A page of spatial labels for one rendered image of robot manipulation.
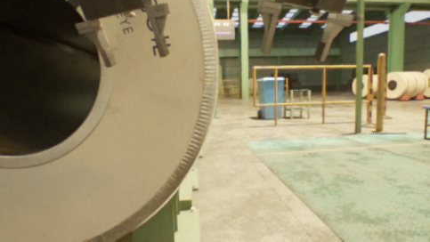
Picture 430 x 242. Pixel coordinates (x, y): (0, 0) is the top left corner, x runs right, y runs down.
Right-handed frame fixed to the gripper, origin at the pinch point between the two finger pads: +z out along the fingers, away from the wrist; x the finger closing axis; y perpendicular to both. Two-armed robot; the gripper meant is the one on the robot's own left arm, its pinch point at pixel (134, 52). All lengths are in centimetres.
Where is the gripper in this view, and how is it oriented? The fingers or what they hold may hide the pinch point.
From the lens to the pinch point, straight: 51.6
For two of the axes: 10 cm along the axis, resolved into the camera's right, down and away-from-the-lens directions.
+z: 2.0, 8.7, 4.5
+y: 1.0, -4.8, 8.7
